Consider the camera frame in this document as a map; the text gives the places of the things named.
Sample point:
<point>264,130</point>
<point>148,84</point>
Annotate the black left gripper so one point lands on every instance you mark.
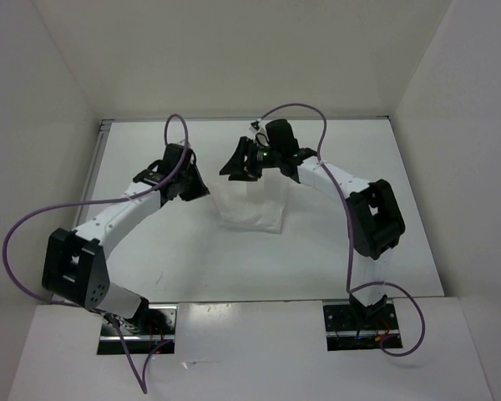
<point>200,190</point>

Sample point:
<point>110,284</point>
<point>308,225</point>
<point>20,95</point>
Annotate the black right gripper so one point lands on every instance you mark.
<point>240,169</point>

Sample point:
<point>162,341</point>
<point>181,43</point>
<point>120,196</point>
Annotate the white pleated skirt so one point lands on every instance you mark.
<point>252,206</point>

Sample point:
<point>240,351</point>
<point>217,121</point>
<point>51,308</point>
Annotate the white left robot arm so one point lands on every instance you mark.
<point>75,266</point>

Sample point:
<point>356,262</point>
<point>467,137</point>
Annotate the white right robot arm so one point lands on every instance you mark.
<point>374,220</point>

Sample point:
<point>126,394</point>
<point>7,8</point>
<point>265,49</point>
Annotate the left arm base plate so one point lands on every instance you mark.
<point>158,335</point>

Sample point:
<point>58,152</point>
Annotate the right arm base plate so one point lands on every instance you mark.
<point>344,333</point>

